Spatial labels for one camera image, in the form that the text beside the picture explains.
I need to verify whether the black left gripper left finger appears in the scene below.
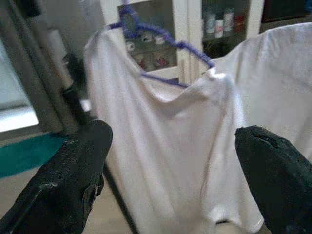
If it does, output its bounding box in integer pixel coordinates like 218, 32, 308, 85
0, 119, 113, 234

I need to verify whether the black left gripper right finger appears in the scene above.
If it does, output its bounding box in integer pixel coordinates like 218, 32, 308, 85
235, 125, 312, 234

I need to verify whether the white shirt with green print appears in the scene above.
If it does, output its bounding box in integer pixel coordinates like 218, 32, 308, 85
214, 21, 312, 156

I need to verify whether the purple clothes hanger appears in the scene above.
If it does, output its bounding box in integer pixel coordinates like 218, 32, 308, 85
107, 4, 216, 88

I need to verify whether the teal floor mat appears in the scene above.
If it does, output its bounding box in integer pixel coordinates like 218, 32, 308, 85
0, 133, 71, 180

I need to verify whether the white framed glass door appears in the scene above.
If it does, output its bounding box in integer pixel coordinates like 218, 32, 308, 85
0, 41, 39, 134

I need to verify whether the plain white t-shirt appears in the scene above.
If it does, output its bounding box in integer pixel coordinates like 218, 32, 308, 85
84, 30, 265, 234

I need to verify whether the metal clothes rack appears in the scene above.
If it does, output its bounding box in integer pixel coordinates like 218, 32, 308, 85
46, 28, 91, 130

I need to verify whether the white glass-door cabinet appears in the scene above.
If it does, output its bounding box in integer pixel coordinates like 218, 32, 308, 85
99, 0, 266, 83

